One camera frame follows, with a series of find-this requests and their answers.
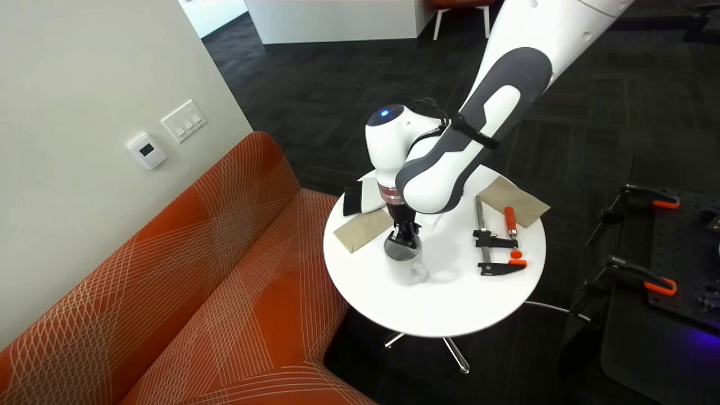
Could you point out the large tan cardboard sheet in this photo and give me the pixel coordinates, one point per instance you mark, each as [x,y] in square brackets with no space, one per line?
[525,198]

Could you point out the orange fabric couch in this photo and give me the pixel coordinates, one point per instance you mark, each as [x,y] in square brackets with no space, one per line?
[187,299]

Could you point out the large black clamp orange grip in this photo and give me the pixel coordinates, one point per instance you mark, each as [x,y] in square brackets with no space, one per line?
[645,201]
[638,280]

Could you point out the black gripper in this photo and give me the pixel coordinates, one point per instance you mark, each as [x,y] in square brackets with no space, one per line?
[402,214]

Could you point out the white cabinet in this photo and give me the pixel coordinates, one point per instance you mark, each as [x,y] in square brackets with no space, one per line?
[339,18]

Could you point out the small tan cardboard square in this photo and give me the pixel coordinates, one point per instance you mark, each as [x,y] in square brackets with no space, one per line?
[360,231]

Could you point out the black perforated mounting board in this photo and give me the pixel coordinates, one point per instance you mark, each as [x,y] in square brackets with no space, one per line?
[675,330]

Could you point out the white light switch plate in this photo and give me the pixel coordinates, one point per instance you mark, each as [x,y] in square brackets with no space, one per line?
[183,119]

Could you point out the white wall thermostat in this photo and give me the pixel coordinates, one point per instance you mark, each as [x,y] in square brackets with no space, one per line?
[148,150]

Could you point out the metal table base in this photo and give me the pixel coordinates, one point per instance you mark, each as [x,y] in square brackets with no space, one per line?
[453,356]

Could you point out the white ceramic mug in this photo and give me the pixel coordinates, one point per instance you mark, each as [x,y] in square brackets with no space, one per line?
[396,253]

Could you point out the round white table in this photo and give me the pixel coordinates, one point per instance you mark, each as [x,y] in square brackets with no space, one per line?
[450,299]

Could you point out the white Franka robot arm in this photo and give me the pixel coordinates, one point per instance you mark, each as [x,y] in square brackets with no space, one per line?
[509,74]

